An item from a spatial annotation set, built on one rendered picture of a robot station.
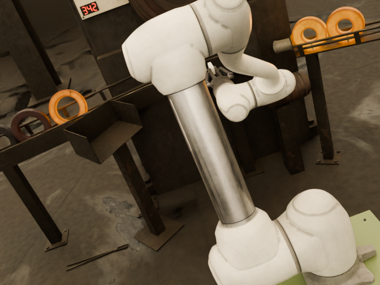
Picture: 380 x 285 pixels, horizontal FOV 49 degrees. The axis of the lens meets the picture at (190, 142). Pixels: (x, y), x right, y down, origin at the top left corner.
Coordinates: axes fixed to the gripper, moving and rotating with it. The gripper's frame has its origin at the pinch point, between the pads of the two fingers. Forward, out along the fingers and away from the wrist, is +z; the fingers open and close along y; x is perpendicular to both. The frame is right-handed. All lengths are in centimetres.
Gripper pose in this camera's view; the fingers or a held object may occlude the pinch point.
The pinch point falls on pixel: (211, 68)
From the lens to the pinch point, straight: 184.0
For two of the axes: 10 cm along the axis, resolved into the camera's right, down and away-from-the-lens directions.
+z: -1.9, -5.3, 8.2
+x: -2.9, -7.7, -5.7
